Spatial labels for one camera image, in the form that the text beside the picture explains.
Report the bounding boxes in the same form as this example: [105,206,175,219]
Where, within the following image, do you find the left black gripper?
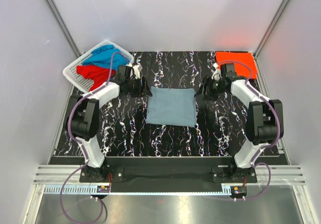
[125,76,152,98]

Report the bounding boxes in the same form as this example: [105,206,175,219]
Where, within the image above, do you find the white plastic laundry basket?
[63,40,134,92]

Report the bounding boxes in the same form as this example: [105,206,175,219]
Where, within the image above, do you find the folded orange t shirt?
[215,52,257,79]

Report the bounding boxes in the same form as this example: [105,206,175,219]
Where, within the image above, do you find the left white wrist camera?
[126,63,142,79]

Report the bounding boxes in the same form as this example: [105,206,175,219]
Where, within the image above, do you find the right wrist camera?
[211,63,221,81]

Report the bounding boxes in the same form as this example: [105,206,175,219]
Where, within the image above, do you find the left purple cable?
[59,52,131,222]

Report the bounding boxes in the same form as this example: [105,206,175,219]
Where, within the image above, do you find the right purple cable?
[217,60,281,199]

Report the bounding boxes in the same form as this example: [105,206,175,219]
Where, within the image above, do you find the black marble pattern mat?
[51,50,285,157]

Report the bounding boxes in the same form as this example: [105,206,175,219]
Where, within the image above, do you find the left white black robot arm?
[64,64,152,182]

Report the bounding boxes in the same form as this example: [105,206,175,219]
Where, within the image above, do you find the aluminium frame rail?
[33,165,305,196]

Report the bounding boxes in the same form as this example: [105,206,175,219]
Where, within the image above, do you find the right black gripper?
[194,75,226,102]

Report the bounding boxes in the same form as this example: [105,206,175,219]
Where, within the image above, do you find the grey blue t shirt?
[146,86,197,128]

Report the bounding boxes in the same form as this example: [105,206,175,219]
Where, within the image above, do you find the purple cable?
[59,52,131,222]
[217,60,281,199]

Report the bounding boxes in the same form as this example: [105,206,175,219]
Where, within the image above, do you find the red t shirt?
[76,65,110,91]

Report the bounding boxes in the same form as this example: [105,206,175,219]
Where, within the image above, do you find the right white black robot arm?
[195,60,284,182]

